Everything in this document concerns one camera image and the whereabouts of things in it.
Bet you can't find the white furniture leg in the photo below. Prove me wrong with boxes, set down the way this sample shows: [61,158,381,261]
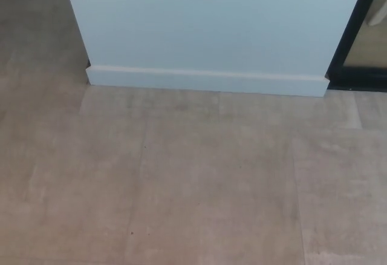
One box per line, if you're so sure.
[367,0,387,27]

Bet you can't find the white wall baseboard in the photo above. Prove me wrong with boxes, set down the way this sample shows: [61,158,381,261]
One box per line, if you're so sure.
[85,64,330,98]

